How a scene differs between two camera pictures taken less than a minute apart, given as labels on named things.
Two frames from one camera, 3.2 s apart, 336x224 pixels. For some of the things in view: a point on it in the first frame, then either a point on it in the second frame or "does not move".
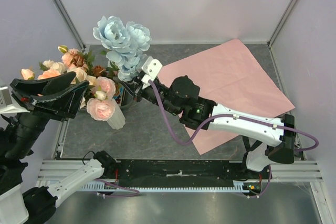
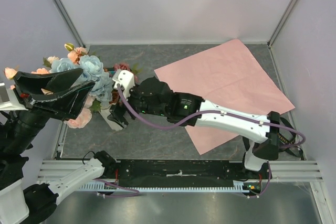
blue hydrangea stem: x=126 y=41 to x=93 y=72
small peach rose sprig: x=102 y=107 to x=84 y=115
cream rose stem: x=28 y=74 to x=10 y=72
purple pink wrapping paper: x=229 y=76 does not move
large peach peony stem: x=71 y=58 to x=74 y=54
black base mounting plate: x=187 y=169 does not move
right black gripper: x=137 y=86 to x=117 y=112
